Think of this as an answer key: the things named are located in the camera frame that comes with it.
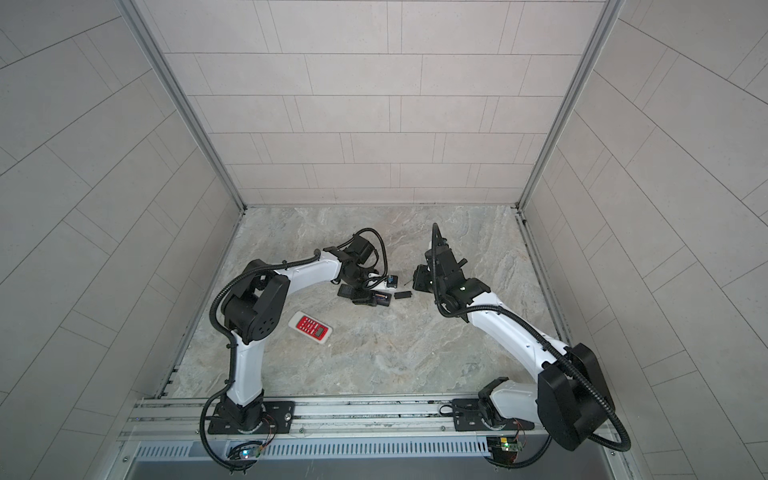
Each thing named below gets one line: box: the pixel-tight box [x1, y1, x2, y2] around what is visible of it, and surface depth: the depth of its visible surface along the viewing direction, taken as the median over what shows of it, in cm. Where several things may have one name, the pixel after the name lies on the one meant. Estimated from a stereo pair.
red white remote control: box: [288, 311, 333, 344], surface depth 86 cm
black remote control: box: [337, 283, 392, 307], surface depth 93 cm
